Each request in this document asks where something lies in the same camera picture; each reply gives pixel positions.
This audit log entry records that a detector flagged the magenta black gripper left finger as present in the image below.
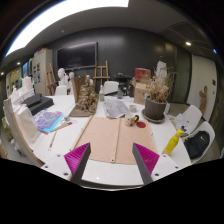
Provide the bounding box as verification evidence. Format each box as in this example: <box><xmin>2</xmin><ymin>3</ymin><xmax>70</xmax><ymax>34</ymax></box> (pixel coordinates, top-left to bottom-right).
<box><xmin>64</xmin><ymin>143</ymin><xmax>91</xmax><ymax>184</ymax></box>

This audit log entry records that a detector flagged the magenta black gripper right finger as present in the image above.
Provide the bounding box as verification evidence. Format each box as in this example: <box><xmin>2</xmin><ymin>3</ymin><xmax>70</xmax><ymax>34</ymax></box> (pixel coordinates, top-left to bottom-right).
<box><xmin>132</xmin><ymin>143</ymin><xmax>159</xmax><ymax>185</ymax></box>

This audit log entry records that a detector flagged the yellow bottle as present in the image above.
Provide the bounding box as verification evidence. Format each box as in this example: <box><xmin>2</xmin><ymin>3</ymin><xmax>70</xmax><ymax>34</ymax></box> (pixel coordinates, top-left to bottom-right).
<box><xmin>163</xmin><ymin>129</ymin><xmax>182</xmax><ymax>155</ymax></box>

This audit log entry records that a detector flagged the red wooden stick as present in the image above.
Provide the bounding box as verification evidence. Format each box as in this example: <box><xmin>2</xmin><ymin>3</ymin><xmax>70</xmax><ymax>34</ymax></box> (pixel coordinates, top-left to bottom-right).
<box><xmin>48</xmin><ymin>131</ymin><xmax>57</xmax><ymax>151</ymax></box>

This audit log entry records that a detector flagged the red round coaster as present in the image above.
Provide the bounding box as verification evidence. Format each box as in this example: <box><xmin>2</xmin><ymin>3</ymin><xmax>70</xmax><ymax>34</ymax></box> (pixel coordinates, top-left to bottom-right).
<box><xmin>136</xmin><ymin>121</ymin><xmax>146</xmax><ymax>128</ymax></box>

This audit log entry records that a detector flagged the tan cardboard mat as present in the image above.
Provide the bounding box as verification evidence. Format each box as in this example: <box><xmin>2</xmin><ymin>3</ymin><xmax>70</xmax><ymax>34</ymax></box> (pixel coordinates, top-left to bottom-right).
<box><xmin>74</xmin><ymin>117</ymin><xmax>157</xmax><ymax>165</ymax></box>

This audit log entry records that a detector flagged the colourful iridescent book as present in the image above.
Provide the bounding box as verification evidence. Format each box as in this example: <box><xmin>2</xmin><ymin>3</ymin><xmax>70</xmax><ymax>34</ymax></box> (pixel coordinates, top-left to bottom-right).
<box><xmin>34</xmin><ymin>110</ymin><xmax>63</xmax><ymax>132</ymax></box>

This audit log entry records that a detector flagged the dark grey plant pot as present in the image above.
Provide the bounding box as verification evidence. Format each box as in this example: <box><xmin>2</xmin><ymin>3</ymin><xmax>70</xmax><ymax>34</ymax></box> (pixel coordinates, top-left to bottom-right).
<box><xmin>145</xmin><ymin>98</ymin><xmax>166</xmax><ymax>120</ymax></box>

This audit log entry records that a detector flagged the black backpack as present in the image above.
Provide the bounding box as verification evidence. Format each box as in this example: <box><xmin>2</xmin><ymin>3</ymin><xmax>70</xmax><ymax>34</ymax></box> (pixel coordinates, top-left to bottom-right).
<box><xmin>184</xmin><ymin>131</ymin><xmax>210</xmax><ymax>159</ymax></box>

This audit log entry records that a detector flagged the brown wooden sculpture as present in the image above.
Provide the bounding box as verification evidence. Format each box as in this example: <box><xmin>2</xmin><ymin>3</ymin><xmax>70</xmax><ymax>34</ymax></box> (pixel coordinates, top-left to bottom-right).
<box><xmin>69</xmin><ymin>75</ymin><xmax>99</xmax><ymax>117</ymax></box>

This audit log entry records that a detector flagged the black box stack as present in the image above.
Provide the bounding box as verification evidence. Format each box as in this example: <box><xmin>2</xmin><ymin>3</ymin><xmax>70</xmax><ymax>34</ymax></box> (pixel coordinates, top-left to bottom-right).
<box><xmin>23</xmin><ymin>94</ymin><xmax>54</xmax><ymax>115</ymax></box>

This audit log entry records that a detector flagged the white chair with backpack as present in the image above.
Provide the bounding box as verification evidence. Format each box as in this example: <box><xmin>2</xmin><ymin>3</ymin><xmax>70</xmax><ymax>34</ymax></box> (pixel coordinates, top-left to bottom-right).
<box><xmin>183</xmin><ymin>121</ymin><xmax>215</xmax><ymax>163</ymax></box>

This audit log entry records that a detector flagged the clear plastic bottle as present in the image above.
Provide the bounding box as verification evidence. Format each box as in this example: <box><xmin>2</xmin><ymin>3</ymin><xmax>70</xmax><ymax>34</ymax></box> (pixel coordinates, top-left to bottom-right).
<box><xmin>99</xmin><ymin>85</ymin><xmax>104</xmax><ymax>102</ymax></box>

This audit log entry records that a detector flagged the cardboard box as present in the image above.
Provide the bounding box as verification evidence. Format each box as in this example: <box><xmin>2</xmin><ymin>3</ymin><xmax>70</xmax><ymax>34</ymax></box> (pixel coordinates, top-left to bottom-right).
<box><xmin>134</xmin><ymin>83</ymin><xmax>149</xmax><ymax>105</ymax></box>

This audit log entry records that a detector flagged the dried brown plant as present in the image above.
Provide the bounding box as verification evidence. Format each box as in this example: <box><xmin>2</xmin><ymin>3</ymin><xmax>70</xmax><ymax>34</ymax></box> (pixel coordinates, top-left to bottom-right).
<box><xmin>146</xmin><ymin>75</ymin><xmax>173</xmax><ymax>103</ymax></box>

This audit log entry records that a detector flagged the white plaster bust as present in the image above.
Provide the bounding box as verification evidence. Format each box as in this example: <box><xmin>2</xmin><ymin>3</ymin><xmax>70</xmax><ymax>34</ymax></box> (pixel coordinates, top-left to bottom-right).
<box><xmin>58</xmin><ymin>68</ymin><xmax>68</xmax><ymax>85</ymax></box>

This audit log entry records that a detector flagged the wooden easel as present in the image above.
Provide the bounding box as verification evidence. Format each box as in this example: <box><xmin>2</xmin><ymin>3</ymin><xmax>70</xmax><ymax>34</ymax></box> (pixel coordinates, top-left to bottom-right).
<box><xmin>93</xmin><ymin>61</ymin><xmax>110</xmax><ymax>84</ymax></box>

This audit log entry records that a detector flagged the white cabinet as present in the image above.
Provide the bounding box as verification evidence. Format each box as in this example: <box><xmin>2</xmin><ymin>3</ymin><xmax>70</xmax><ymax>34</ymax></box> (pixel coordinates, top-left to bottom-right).
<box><xmin>32</xmin><ymin>48</ymin><xmax>53</xmax><ymax>96</ymax></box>

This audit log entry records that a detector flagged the wall television screen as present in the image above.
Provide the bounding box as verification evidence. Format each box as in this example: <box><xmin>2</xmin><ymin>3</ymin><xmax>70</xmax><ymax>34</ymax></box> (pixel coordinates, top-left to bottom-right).
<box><xmin>57</xmin><ymin>42</ymin><xmax>97</xmax><ymax>70</ymax></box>

